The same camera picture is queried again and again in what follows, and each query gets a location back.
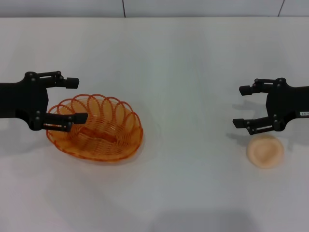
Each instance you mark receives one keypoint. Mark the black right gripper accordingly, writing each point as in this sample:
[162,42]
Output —
[285,104]

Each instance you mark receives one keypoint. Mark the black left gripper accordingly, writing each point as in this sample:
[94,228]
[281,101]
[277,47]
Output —
[21,101]

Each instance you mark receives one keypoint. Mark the round pale bread bun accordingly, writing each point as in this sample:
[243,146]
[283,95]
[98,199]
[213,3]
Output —
[265,154]

